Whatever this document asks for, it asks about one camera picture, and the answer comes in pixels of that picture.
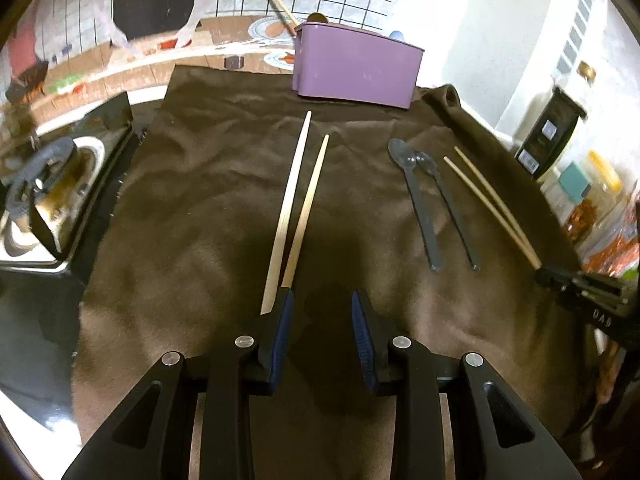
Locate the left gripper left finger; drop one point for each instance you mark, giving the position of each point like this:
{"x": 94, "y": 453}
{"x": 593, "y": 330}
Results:
{"x": 249, "y": 364}

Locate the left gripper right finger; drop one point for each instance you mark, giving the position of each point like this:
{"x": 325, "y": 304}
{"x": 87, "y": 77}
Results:
{"x": 395, "y": 365}

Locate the wooden chopstick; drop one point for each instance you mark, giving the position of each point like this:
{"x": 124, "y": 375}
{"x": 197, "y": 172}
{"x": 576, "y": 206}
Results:
{"x": 506, "y": 225}
{"x": 505, "y": 211}
{"x": 297, "y": 243}
{"x": 276, "y": 256}

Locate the jar with yellow lid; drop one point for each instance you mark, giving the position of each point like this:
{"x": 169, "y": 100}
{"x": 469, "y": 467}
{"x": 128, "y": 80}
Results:
{"x": 602, "y": 193}

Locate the jar with teal lid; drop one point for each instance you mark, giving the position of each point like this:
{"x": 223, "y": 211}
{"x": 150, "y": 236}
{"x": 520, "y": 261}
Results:
{"x": 565, "y": 190}

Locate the brown cloth mat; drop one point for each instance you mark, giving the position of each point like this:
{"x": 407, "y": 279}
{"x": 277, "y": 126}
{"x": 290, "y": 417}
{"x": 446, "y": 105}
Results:
{"x": 184, "y": 262}

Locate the grey plastic spoon right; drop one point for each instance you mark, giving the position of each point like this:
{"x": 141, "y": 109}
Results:
{"x": 429, "y": 165}

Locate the grey plastic spoon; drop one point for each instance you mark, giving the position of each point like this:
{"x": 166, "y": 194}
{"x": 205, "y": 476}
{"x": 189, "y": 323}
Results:
{"x": 429, "y": 165}
{"x": 404, "y": 157}

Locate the grey plastic spoon left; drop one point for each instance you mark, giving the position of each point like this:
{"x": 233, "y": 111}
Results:
{"x": 404, "y": 157}

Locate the gas stove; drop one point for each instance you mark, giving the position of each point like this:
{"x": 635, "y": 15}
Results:
{"x": 46, "y": 204}

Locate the purple utensil holder box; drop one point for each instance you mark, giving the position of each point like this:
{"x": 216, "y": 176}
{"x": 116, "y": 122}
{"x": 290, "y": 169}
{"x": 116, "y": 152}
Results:
{"x": 336, "y": 62}

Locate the chopstick standing in holder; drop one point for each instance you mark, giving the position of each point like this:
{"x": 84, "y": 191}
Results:
{"x": 287, "y": 12}

